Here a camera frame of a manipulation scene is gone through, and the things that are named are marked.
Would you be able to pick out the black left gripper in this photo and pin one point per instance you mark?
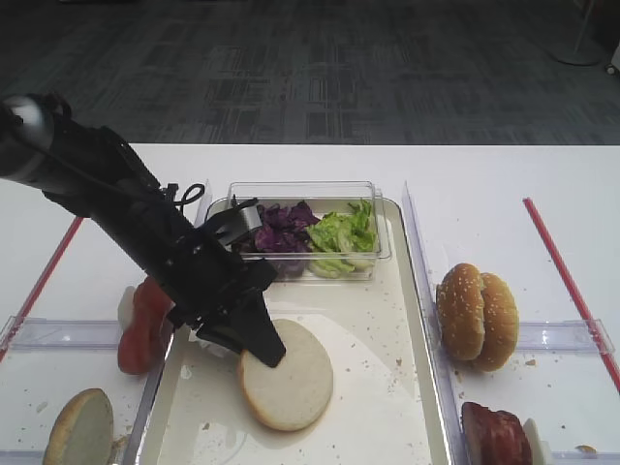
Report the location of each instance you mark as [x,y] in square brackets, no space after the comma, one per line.
[215,292]

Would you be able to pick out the bun half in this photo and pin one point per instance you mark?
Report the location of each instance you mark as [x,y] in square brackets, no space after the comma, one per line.
[83,431]
[295,393]

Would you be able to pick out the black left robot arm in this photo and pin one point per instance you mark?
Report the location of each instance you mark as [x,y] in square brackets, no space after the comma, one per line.
[95,174]

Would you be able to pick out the upper tomato slice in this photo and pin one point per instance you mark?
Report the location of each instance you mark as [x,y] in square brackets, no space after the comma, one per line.
[151,306]

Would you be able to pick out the tomato slice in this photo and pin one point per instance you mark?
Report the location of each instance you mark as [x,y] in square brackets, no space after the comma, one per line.
[141,346]
[151,306]

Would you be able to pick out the green lettuce leaves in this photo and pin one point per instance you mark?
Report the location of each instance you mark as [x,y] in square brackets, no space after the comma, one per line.
[344,233]

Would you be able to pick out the lower tomato slice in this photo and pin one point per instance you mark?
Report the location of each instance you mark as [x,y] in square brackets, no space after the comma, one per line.
[141,346]

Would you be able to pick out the dark red meat patties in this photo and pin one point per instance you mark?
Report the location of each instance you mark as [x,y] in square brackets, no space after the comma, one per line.
[494,437]

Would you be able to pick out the white block behind patties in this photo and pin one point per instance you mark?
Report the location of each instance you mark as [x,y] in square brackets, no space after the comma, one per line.
[541,453]

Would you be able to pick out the purple cabbage leaves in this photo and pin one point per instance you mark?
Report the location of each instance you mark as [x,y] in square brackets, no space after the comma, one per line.
[283,230]

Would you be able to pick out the clear plastic container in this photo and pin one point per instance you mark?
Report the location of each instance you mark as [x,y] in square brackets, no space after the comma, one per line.
[322,197]

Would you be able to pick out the left clear acrylic divider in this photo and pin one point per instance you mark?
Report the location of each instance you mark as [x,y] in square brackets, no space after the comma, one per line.
[131,452]

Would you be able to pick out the clear acrylic divider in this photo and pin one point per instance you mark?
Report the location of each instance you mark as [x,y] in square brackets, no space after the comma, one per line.
[453,444]
[131,452]

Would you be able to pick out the white metal tray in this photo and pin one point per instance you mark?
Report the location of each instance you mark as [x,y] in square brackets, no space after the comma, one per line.
[355,385]

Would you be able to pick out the white block behind tomatoes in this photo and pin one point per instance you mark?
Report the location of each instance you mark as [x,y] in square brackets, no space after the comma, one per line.
[125,309]

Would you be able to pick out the right clear acrylic divider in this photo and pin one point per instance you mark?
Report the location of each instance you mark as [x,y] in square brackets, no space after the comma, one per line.
[453,444]

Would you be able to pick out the left red tape strip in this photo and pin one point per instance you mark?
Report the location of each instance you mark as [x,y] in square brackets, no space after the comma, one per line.
[43,281]

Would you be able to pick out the red tape strip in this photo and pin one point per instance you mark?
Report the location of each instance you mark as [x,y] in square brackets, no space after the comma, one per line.
[574,292]
[43,281]

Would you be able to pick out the left sesame bun top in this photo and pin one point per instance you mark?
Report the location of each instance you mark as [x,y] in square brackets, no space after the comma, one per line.
[460,312]

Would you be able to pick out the sesame bun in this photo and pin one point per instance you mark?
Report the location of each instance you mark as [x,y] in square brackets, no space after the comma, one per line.
[501,324]
[460,312]

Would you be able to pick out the upper left acrylic crossbar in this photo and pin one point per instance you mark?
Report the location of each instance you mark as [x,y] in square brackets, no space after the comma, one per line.
[39,334]

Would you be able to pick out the acrylic crossbar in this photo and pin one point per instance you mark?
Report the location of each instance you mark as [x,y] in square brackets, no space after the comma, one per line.
[575,337]
[39,334]
[21,457]
[582,458]

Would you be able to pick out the right sesame bun top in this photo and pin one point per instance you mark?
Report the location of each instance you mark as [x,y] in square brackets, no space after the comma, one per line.
[501,324]

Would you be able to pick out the lower left acrylic crossbar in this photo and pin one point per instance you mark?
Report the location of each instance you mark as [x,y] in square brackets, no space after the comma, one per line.
[21,457]

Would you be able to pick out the upper right acrylic crossbar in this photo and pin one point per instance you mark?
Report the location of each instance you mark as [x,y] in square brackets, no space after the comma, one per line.
[575,337]

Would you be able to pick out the right red tape strip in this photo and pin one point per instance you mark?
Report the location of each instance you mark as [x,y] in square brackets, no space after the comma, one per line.
[574,292]

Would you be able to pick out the lower right acrylic crossbar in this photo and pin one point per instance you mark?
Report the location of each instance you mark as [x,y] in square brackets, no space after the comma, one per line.
[582,458]

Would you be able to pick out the white floor stand base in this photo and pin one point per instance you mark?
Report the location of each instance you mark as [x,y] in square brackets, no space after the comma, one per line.
[582,53]

